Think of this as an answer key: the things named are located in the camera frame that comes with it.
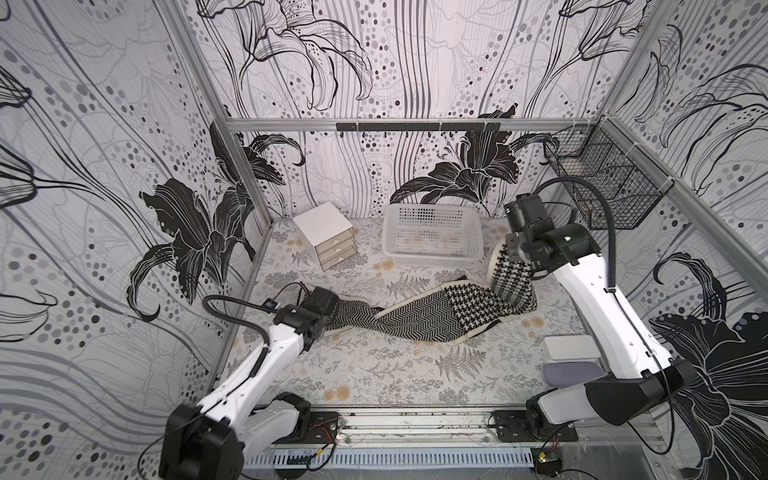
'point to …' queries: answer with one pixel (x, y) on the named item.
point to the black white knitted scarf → (449, 311)
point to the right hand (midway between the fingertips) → (530, 240)
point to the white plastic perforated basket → (432, 235)
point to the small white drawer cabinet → (331, 237)
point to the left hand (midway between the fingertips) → (307, 331)
